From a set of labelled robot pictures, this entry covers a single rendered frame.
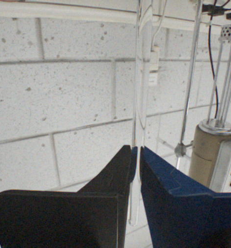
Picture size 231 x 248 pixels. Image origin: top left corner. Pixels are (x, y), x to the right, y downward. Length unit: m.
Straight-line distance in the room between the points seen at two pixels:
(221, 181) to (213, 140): 0.11
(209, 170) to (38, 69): 0.55
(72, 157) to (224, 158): 0.48
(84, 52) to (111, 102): 0.19
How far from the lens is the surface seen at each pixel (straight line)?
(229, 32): 0.48
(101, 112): 0.64
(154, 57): 0.68
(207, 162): 0.53
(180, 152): 0.63
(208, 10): 0.76
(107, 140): 0.69
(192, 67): 0.57
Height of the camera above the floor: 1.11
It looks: 22 degrees up
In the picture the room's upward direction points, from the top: 180 degrees counter-clockwise
